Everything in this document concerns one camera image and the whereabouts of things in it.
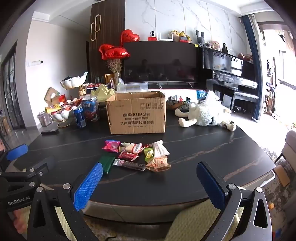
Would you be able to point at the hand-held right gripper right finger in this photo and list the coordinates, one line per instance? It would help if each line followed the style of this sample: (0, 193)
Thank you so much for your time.
(211, 185)

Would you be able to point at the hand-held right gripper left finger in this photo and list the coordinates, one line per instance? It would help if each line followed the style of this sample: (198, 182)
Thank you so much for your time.
(89, 185)

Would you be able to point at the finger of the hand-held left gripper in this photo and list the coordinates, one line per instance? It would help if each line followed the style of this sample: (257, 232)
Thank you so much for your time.
(38, 165)
(17, 149)

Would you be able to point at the green snack packet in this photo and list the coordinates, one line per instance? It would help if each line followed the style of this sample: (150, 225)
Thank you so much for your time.
(106, 162)

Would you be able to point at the pink snack packet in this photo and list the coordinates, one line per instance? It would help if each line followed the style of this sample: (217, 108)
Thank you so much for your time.
(111, 146)

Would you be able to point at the white Lyfen snack packet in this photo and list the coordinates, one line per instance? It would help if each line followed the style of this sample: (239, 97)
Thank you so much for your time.
(129, 164)

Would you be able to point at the red snack packet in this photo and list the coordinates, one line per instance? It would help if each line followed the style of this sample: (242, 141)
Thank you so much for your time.
(128, 155)

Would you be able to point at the orange printed snack packet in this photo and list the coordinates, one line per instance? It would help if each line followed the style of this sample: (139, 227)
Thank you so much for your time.
(158, 163)

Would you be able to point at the cream snack packet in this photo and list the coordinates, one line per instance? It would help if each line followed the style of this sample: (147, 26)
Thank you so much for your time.
(134, 147)

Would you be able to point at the pale beige snack packet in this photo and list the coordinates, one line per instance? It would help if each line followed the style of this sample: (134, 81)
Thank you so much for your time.
(160, 149)

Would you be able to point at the yellow-green candy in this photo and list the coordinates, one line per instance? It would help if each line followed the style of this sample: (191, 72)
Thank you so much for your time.
(148, 153)

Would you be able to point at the red foil candy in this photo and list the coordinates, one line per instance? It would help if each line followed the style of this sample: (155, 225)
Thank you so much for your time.
(145, 146)

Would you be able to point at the brown cardboard box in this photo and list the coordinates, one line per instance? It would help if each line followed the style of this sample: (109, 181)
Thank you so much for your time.
(136, 115)

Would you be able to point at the pile of assorted snacks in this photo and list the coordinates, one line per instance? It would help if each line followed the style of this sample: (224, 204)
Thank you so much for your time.
(66, 105)

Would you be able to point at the person's left hand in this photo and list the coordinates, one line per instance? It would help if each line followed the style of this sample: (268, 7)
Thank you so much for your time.
(17, 222)

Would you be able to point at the black remote control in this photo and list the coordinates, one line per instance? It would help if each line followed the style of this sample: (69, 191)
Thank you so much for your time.
(49, 131)

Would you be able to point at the clear plastic jar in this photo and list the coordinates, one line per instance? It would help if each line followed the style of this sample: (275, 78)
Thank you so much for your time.
(44, 119)

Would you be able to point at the small white shell bowl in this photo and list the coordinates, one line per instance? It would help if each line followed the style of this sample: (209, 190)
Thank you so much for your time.
(61, 114)

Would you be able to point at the black framed glass door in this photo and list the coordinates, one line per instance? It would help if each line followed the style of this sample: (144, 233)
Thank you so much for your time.
(9, 88)

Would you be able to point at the blue soda can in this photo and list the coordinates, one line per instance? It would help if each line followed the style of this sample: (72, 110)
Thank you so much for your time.
(79, 117)

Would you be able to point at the tan open gift box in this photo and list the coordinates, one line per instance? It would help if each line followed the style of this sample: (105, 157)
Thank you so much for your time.
(52, 95)

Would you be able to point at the wooden stool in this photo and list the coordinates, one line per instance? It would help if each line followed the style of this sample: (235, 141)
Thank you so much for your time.
(281, 175)

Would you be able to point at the white plush sheep toy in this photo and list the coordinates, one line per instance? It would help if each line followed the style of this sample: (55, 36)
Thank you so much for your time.
(208, 114)

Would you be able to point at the grey armchair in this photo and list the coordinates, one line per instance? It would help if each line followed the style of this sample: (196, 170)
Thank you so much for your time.
(290, 148)

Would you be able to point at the large white shell bowl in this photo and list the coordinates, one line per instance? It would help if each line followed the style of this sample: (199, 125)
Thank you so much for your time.
(72, 81)

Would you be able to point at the dark woven basket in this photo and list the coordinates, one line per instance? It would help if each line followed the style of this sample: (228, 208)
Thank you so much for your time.
(178, 102)

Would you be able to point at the blue snack bag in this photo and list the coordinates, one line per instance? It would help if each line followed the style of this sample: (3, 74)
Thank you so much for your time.
(201, 94)

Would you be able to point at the grey piano bench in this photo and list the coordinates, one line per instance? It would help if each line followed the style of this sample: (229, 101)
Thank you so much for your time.
(245, 96)

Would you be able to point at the clear plastic box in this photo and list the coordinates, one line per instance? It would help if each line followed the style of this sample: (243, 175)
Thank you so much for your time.
(132, 87)

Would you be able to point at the glass vase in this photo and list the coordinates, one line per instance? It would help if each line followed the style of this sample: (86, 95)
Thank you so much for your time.
(116, 78)

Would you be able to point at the black upright piano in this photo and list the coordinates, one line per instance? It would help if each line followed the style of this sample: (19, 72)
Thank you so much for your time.
(226, 69)

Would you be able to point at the dried flower bouquet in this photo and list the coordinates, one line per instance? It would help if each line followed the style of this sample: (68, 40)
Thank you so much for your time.
(114, 64)

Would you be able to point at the black television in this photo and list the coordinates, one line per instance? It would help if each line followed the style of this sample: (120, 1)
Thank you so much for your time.
(161, 62)

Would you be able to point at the red heart foil balloon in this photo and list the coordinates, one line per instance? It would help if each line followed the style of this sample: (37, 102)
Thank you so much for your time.
(129, 36)
(114, 52)

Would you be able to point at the black metronome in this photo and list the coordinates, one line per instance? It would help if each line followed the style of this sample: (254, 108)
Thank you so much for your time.
(224, 46)

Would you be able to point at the pink doll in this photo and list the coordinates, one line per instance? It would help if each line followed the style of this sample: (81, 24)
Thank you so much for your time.
(215, 45)

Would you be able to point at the grey bunny doll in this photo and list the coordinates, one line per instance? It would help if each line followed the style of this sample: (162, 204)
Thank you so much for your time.
(200, 37)

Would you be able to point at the red desk clock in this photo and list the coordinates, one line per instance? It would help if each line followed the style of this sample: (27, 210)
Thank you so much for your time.
(185, 39)

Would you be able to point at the white router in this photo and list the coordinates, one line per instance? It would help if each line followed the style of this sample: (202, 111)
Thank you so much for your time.
(170, 37)

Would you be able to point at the yellow toy figure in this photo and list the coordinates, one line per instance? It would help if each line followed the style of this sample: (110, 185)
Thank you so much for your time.
(177, 34)

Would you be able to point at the gold loop wall decoration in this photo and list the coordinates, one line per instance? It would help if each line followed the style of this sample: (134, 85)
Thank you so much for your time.
(96, 26)

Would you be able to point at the white security camera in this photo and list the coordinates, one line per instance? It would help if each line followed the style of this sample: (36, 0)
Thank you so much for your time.
(152, 35)

